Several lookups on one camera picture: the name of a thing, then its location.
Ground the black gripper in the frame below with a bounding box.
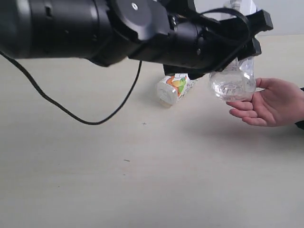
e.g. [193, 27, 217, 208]
[128, 0, 273, 79]

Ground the clear bottle white grey label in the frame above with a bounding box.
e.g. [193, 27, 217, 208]
[209, 0, 257, 102]

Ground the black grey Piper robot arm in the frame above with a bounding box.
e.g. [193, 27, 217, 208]
[0, 0, 273, 79]

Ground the tea bottle fruit label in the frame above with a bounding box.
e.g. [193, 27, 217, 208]
[156, 74, 198, 106]

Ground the person's open bare hand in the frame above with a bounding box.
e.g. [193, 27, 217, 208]
[226, 78, 298, 127]

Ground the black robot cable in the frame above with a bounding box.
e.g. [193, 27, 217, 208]
[0, 51, 143, 126]

